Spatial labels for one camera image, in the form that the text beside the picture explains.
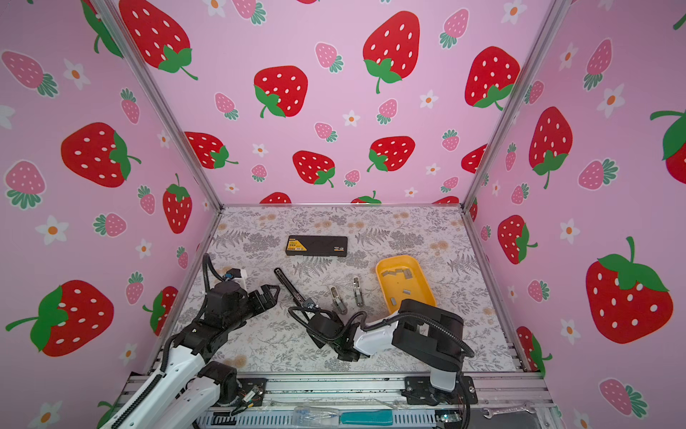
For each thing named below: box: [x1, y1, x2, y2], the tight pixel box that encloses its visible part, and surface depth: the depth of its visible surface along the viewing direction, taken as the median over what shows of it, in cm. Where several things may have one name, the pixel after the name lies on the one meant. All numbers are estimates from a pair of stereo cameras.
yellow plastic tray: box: [376, 254, 436, 314], surface depth 98 cm
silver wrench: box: [482, 401, 537, 420], surface depth 73 cm
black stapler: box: [273, 267, 306, 308], surface depth 95 cm
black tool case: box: [284, 235, 348, 258], surface depth 107 cm
